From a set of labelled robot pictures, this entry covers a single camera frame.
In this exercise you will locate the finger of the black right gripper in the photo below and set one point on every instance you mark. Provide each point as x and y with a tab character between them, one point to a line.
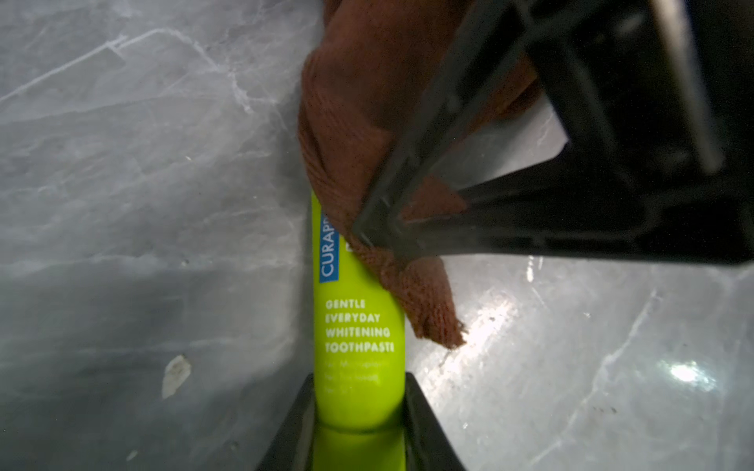
485	48

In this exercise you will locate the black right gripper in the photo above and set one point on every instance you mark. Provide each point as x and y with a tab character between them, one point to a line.
656	99

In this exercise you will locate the brown cloth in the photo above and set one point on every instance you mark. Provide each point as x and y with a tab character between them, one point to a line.
359	88

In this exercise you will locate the green Curaprox toothpaste tube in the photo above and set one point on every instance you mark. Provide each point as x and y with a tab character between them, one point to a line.
359	359

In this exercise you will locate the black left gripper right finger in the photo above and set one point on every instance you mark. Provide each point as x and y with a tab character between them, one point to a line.
427	446

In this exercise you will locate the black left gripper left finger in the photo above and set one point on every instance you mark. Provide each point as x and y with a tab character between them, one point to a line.
291	448

